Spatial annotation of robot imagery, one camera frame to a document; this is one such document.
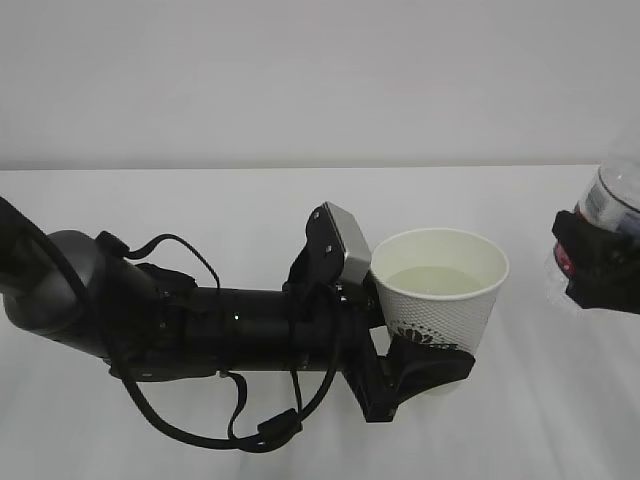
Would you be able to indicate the clear plastic water bottle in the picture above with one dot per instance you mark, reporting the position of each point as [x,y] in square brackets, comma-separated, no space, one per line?
[610,201]

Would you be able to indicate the white paper coffee cup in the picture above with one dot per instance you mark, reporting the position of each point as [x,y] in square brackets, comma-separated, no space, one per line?
[437,287]

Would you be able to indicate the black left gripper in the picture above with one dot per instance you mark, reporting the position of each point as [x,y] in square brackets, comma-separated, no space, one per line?
[331,325]

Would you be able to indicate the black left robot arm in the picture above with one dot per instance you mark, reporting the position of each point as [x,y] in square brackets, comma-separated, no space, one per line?
[90,293]

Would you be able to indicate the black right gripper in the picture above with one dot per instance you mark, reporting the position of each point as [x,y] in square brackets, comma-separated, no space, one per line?
[603,266]

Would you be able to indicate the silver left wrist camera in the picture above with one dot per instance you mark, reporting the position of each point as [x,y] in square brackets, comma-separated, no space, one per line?
[339,255]

